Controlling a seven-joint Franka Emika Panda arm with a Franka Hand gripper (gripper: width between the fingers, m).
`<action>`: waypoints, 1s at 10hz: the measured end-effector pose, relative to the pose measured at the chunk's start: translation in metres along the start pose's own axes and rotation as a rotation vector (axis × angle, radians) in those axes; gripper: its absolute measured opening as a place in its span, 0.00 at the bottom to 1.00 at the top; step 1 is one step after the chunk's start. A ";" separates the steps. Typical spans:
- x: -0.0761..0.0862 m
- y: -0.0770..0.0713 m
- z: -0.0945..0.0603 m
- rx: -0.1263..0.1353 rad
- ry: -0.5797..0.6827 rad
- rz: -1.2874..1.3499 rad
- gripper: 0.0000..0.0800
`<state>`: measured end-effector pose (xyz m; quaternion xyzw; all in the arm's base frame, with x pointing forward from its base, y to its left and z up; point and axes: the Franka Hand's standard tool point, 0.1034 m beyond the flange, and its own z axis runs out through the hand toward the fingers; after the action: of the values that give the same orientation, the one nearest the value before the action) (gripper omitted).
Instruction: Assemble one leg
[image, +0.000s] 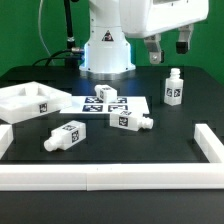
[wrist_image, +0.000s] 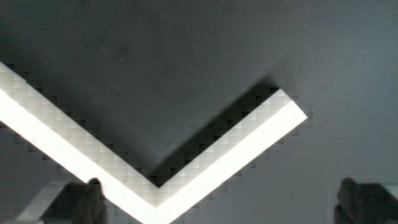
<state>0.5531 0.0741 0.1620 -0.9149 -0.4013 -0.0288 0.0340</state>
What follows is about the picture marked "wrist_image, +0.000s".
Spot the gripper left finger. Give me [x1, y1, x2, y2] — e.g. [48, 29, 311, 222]
[16, 177, 107, 224]

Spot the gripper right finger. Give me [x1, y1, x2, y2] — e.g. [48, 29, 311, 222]
[334, 178, 398, 224]

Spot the white U-shaped obstacle fence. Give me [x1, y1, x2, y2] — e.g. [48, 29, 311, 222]
[0, 63, 308, 224]

